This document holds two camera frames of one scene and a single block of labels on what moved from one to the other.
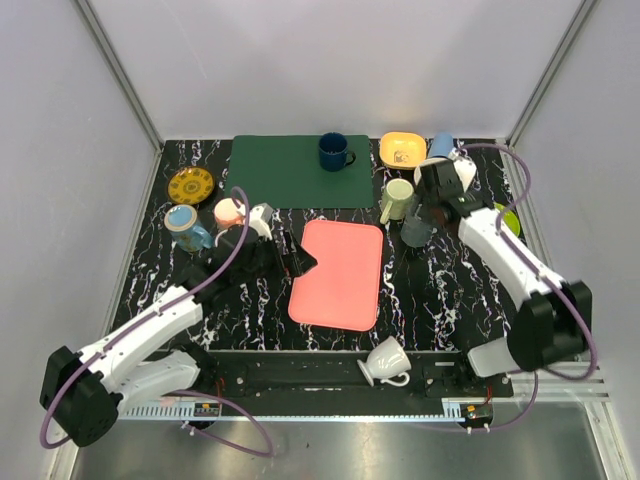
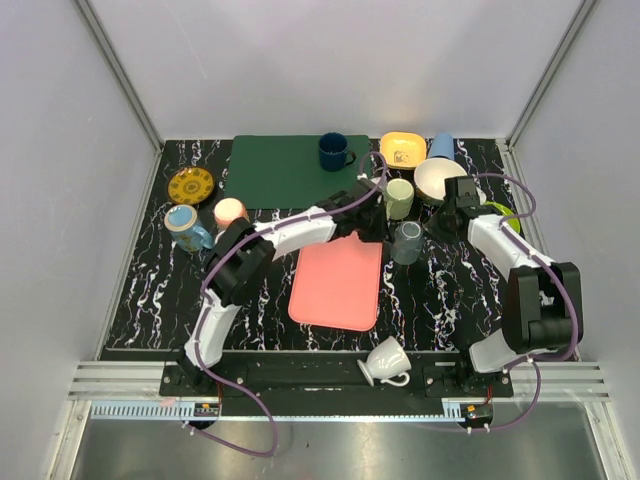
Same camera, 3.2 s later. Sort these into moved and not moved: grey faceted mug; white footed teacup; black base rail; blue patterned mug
Moved: grey faceted mug
Not moved: white footed teacup; black base rail; blue patterned mug
